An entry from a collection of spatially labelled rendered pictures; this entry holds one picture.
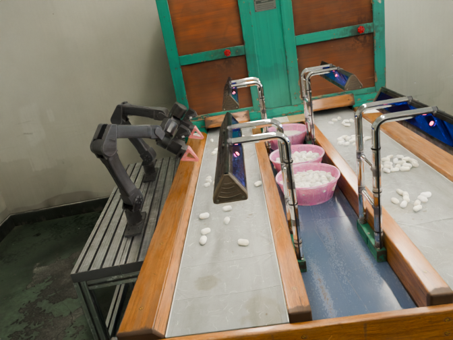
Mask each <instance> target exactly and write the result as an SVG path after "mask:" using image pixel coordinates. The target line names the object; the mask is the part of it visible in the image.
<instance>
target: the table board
mask: <svg viewBox="0 0 453 340"><path fill-rule="evenodd" d="M158 340H453V304H442V305H436V306H426V307H420V308H409V309H404V310H393V311H387V312H376V313H371V314H360V315H354V316H344V317H338V318H327V319H321V320H311V321H305V322H295V323H289V324H279V325H272V326H266V327H256V328H250V329H240V330H234V331H224V332H218V333H207V334H201V335H191V336H185V337H175V338H169V339H158Z"/></svg>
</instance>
